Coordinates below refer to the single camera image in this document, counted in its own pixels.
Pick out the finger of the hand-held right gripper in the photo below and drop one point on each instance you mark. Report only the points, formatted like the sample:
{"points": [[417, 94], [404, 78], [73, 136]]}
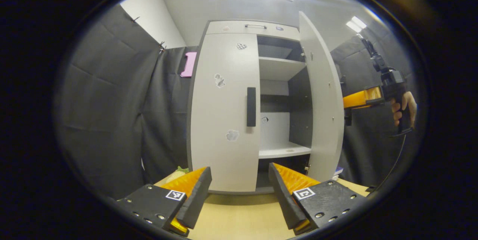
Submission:
{"points": [[358, 99]]}

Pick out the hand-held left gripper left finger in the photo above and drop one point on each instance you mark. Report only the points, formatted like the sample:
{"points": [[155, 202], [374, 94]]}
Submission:
{"points": [[198, 199]]}

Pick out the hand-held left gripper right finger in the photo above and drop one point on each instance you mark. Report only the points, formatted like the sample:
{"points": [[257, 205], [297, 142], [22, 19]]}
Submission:
{"points": [[283, 202]]}

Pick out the white cabinet door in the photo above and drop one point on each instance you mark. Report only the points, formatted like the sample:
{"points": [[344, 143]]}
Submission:
{"points": [[220, 120], [325, 102]]}

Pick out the white double-door shoe cabinet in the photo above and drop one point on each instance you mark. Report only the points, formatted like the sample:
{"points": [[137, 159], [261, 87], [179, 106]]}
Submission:
{"points": [[300, 109]]}

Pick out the white cabinet shelf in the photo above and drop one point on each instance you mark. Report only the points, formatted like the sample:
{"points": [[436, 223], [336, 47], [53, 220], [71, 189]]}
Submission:
{"points": [[278, 69], [280, 150]]}

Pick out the pale green object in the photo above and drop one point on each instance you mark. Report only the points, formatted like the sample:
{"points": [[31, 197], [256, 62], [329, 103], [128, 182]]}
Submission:
{"points": [[178, 174]]}

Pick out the black backdrop cloth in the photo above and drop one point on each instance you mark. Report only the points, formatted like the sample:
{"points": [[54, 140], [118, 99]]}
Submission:
{"points": [[108, 102], [369, 146]]}

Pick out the blue book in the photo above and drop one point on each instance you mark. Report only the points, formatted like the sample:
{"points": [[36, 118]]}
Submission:
{"points": [[339, 171]]}

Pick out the small ceiling light panel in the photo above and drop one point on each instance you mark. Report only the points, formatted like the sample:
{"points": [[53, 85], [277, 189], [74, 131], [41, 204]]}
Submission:
{"points": [[356, 24]]}

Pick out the small black table clamp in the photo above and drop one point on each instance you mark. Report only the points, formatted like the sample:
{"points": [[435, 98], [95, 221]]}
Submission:
{"points": [[371, 188]]}

